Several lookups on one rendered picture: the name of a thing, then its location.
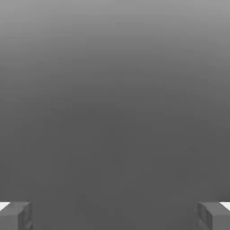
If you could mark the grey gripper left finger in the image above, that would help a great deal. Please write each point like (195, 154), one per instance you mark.
(12, 217)

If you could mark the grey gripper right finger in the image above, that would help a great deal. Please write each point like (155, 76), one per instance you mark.
(218, 217)

